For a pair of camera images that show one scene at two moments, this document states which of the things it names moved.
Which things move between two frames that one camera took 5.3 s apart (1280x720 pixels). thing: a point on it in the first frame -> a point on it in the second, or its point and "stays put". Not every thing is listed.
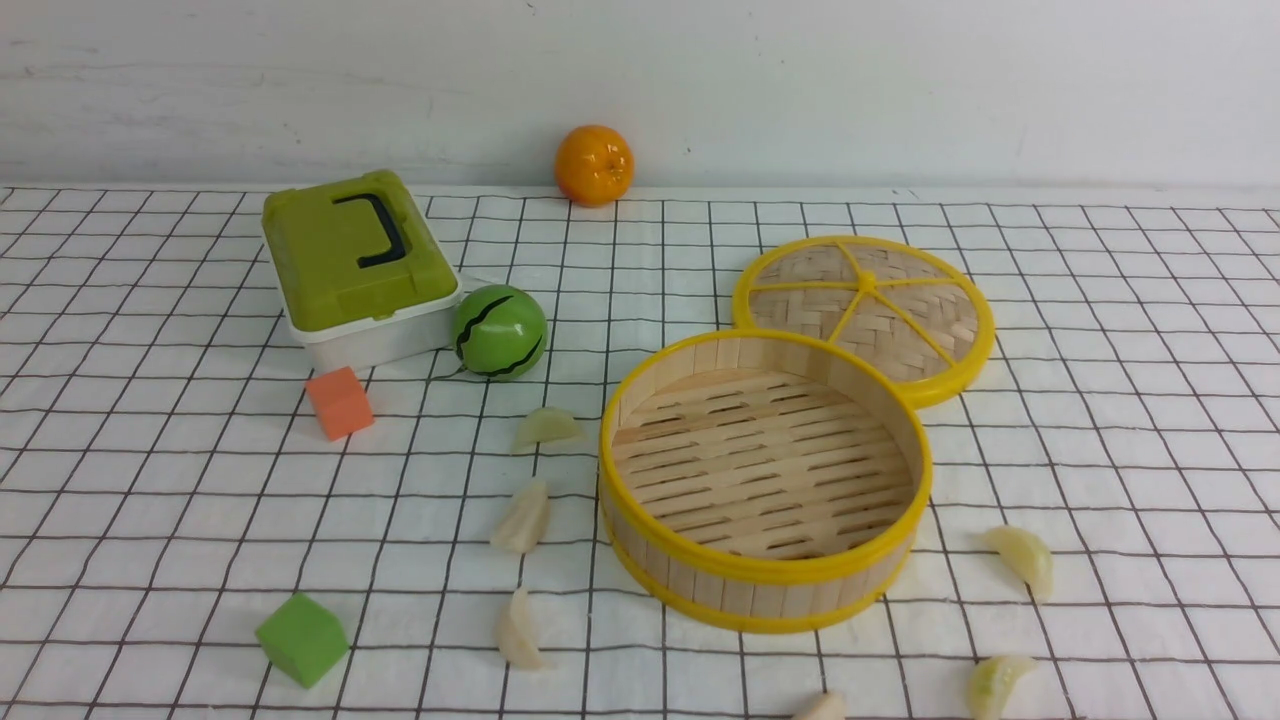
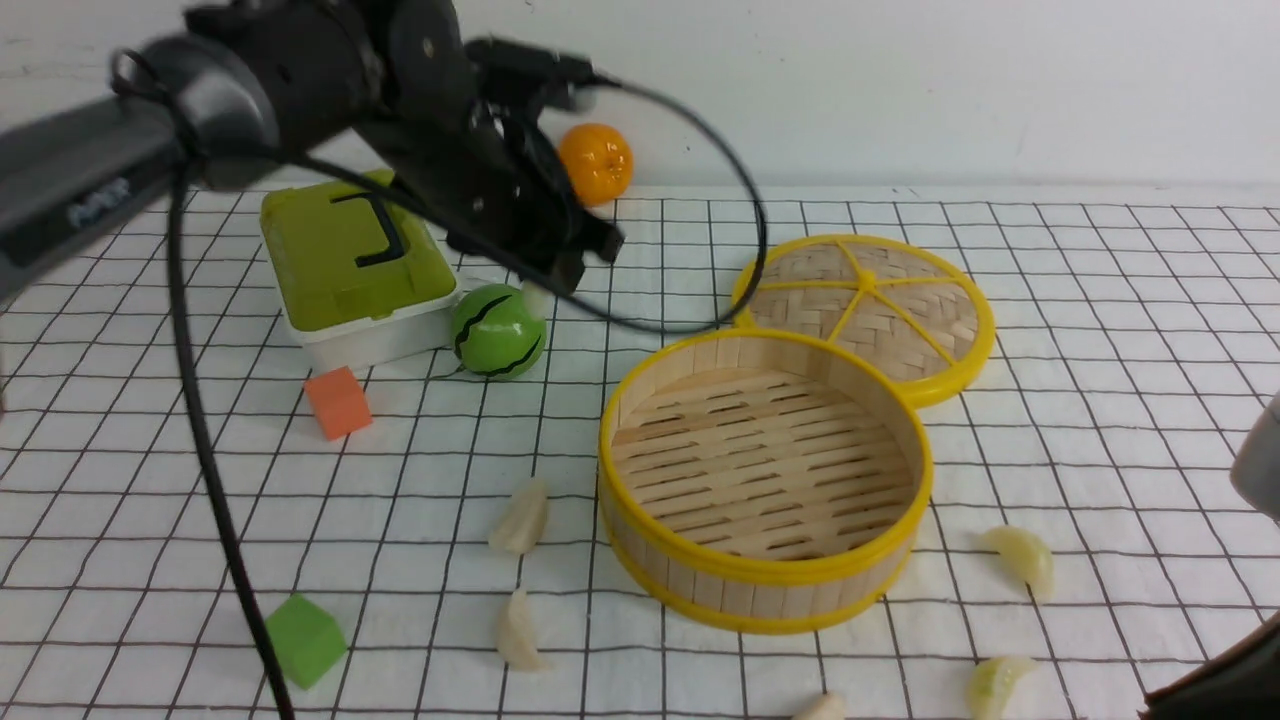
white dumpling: [517, 638] stays put
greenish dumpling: [544, 425] -> [539, 301]
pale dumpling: [1028, 555] stays put
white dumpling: [524, 520] stays put
